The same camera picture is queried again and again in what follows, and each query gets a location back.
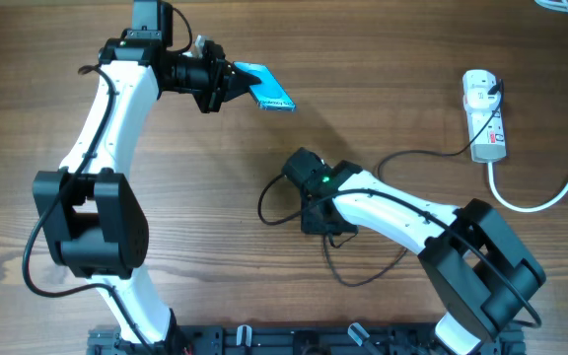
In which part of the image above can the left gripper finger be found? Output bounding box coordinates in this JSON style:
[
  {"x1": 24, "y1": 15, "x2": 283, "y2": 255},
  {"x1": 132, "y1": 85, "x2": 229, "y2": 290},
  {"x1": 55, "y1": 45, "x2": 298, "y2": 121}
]
[
  {"x1": 221, "y1": 85, "x2": 249, "y2": 103},
  {"x1": 226, "y1": 61, "x2": 261, "y2": 92}
]

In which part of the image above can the blue screen Galaxy smartphone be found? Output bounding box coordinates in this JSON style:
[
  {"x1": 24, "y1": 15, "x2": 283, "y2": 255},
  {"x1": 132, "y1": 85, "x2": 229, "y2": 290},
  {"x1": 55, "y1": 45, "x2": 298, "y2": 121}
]
[{"x1": 235, "y1": 61, "x2": 297, "y2": 111}]

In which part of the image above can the black USB charging cable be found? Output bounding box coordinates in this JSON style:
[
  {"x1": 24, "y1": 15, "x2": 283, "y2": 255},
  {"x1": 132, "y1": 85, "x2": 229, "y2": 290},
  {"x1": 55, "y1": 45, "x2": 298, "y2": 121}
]
[{"x1": 321, "y1": 78, "x2": 506, "y2": 289}]

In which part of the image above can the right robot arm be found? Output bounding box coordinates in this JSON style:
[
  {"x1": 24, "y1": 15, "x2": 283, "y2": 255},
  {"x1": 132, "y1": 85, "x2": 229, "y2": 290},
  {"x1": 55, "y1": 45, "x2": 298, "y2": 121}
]
[{"x1": 282, "y1": 148, "x2": 546, "y2": 354}]

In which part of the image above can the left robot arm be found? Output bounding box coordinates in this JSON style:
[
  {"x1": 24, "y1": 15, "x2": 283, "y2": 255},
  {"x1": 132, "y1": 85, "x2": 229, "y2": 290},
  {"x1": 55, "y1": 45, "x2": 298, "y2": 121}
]
[{"x1": 30, "y1": 1, "x2": 260, "y2": 354}]

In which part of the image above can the white USB charger plug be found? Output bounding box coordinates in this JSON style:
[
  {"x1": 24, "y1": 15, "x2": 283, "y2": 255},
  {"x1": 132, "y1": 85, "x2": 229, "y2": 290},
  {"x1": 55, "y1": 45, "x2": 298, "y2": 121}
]
[{"x1": 463, "y1": 86, "x2": 499, "y2": 113}]

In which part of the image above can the white power strip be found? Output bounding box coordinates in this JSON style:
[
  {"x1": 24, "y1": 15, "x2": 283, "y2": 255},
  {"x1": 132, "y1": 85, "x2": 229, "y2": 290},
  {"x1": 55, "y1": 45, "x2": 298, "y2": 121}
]
[{"x1": 462, "y1": 69, "x2": 507, "y2": 164}]

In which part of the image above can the left camera black cable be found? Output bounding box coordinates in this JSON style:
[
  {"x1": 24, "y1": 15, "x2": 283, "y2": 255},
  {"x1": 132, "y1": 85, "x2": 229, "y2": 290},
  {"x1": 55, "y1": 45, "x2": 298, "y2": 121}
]
[{"x1": 21, "y1": 4, "x2": 194, "y2": 354}]

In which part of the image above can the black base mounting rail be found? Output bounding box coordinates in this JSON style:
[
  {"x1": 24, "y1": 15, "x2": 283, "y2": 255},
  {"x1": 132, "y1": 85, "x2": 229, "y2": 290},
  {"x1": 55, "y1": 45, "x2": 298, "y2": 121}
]
[{"x1": 86, "y1": 323, "x2": 527, "y2": 355}]

